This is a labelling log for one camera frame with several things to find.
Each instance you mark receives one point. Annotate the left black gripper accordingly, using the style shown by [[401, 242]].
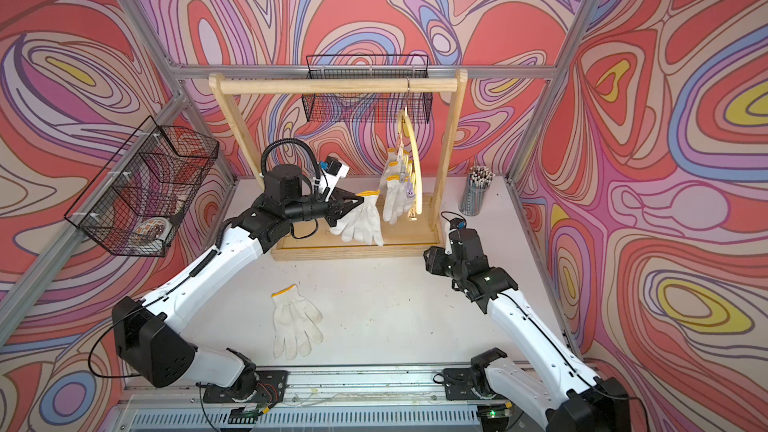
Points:
[[335, 208]]

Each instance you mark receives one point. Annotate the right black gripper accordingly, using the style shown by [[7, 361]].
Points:
[[434, 260]]

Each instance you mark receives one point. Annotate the yellow curved clip hanger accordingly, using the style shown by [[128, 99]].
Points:
[[408, 147]]

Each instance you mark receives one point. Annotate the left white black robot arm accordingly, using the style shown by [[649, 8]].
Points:
[[149, 332]]

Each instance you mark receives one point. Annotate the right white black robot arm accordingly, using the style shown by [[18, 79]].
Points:
[[562, 393]]

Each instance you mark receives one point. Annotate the wooden hanging rack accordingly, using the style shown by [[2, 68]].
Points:
[[402, 240]]

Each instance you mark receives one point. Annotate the mesh pencil cup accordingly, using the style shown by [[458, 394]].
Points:
[[478, 182]]

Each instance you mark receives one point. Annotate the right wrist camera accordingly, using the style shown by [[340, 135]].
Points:
[[456, 223]]

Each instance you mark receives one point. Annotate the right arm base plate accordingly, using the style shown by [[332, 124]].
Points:
[[474, 384]]

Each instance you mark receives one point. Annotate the aluminium front rail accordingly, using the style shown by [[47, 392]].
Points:
[[344, 398]]

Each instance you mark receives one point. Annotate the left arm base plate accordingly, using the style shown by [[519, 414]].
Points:
[[262, 387]]

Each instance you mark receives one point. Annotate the side black wire basket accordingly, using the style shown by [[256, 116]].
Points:
[[157, 172]]

